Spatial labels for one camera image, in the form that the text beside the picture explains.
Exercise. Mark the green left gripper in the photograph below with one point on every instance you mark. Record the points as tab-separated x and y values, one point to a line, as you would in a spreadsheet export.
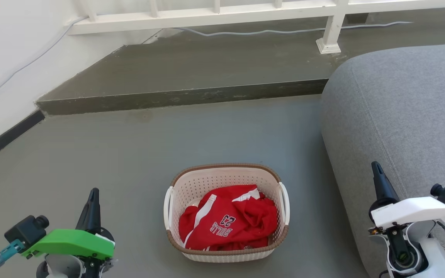
72	243

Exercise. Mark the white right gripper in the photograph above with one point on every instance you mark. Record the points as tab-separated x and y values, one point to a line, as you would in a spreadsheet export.
411	210

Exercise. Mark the beige perforated laundry basket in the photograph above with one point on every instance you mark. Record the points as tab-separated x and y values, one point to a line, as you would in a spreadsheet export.
195	183

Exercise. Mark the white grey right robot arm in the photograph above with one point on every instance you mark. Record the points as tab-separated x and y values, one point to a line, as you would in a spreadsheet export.
415	251

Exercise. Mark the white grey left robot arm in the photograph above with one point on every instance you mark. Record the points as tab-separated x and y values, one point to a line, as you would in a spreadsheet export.
64	266

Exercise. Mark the grey fabric sofa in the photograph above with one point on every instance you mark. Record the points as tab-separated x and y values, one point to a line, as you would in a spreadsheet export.
400	108

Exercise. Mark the black baseboard strip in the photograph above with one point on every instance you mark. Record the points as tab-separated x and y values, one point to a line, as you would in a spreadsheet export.
6	137

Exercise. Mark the red Bulls jersey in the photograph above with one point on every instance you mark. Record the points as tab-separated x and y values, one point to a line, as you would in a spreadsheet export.
230	224

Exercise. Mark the raised grey concrete step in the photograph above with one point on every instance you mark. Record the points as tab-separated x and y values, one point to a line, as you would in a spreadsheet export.
207	65

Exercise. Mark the white railing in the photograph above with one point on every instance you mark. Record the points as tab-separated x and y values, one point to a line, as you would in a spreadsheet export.
238	13

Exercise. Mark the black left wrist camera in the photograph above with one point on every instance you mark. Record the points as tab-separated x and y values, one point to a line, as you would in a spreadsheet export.
27	229

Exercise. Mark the teal left camera connector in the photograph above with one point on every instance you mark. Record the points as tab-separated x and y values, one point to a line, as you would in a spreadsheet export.
8	253

